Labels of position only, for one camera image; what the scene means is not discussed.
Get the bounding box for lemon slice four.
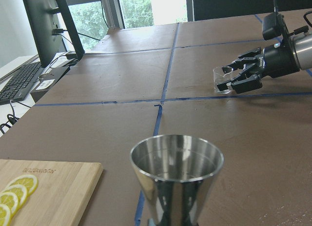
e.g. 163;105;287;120
0;204;11;226

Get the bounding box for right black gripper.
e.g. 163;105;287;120
216;44;300;94

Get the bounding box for steel jigger shaker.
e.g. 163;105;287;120
130;135;224;226

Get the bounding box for black box on desk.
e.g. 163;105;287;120
30;66;70;102

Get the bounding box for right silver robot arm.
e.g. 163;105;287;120
216;33;312;94

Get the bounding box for lemon slice two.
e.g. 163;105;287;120
2;184;28;208

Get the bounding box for lemon slice one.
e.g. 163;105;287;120
6;174;39;196

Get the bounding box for wooden cutting board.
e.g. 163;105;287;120
0;159;103;226

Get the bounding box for black computer monitor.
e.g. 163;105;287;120
23;0;85;68

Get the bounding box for lemon slice three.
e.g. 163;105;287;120
0;192;19;216

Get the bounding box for black keyboard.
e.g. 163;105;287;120
0;62;44;105

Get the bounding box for clear glass measuring cup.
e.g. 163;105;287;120
213;66;233;95

